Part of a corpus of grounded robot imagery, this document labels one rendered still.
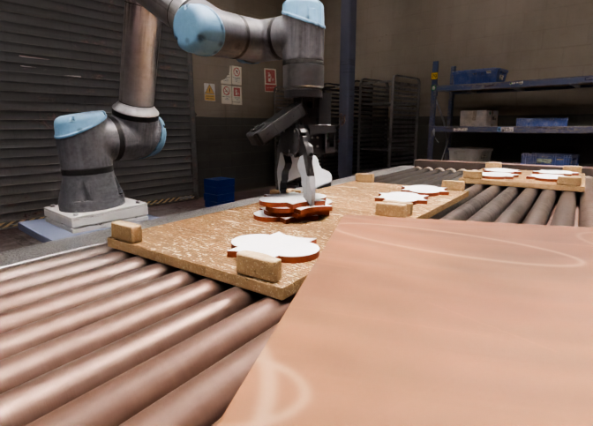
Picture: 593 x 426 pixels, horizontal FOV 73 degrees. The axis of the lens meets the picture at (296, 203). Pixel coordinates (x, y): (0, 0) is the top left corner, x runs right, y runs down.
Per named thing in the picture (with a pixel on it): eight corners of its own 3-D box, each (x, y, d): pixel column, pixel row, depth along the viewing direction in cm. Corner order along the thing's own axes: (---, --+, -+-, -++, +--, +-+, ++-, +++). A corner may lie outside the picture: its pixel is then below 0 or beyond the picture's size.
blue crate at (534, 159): (519, 167, 469) (521, 153, 466) (531, 165, 493) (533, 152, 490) (568, 170, 431) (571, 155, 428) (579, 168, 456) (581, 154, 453)
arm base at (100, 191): (47, 208, 100) (40, 168, 98) (104, 197, 112) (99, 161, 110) (79, 215, 92) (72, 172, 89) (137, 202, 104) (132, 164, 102)
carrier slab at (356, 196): (273, 205, 97) (273, 198, 97) (354, 185, 129) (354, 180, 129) (415, 226, 77) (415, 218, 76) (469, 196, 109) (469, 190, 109)
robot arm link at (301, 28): (295, 10, 77) (334, 3, 72) (295, 70, 79) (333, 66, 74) (269, 0, 71) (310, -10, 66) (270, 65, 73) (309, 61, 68)
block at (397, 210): (374, 215, 79) (375, 201, 78) (378, 213, 80) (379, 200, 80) (403, 219, 75) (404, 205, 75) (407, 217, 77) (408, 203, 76)
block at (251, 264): (235, 274, 48) (234, 251, 47) (245, 270, 49) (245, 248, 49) (273, 286, 44) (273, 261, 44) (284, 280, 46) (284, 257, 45)
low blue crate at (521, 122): (515, 128, 456) (515, 117, 454) (518, 127, 487) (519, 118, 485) (568, 128, 429) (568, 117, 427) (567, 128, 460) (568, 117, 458)
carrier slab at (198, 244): (107, 246, 64) (106, 236, 63) (270, 205, 97) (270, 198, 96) (282, 301, 44) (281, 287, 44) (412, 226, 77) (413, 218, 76)
